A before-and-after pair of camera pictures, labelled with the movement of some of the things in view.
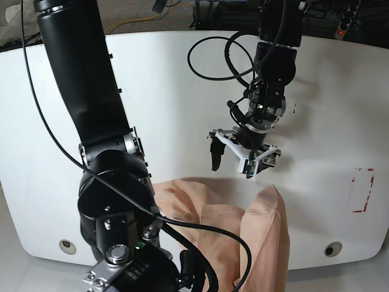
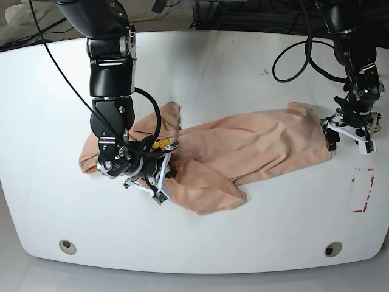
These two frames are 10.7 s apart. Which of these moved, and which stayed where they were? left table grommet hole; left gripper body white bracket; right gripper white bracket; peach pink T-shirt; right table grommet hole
Moved: peach pink T-shirt; left gripper body white bracket; right gripper white bracket
Stayed: right table grommet hole; left table grommet hole
